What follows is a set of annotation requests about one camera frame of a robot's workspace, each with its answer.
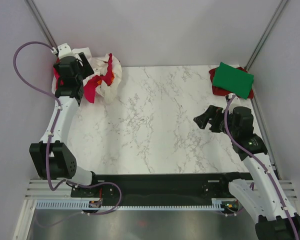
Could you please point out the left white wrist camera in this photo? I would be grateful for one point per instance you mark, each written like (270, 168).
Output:
(63, 51)

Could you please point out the white crumpled t-shirt in basket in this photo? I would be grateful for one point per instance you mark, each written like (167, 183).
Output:
(112, 80)

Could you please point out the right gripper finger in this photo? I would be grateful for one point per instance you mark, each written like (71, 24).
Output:
(213, 111)
(202, 120)

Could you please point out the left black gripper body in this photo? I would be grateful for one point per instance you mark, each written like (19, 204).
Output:
(80, 81)

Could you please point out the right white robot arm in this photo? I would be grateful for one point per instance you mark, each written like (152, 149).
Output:
(274, 216)

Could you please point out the magenta crumpled t-shirt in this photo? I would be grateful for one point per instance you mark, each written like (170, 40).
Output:
(92, 87)

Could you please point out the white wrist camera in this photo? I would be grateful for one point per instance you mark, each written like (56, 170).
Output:
(233, 101)
(63, 51)

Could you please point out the green folded t-shirt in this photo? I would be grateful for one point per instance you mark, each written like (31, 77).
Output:
(234, 79)

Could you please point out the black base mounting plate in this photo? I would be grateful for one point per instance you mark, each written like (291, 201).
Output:
(161, 189)

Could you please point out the white plastic laundry basket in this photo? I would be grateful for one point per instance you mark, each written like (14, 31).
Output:
(54, 85)

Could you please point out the white slotted cable duct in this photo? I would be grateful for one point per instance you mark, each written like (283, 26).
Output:
(89, 205)

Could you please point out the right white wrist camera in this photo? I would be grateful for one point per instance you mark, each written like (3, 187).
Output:
(233, 101)

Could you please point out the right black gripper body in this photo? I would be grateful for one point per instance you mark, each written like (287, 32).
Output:
(233, 130)

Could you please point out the dark red folded t-shirt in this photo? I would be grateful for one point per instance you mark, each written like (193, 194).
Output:
(222, 92)

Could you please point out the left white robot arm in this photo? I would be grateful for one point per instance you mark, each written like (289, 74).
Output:
(51, 156)

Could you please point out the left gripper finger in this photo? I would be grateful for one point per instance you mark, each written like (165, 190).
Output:
(84, 68)
(83, 57)

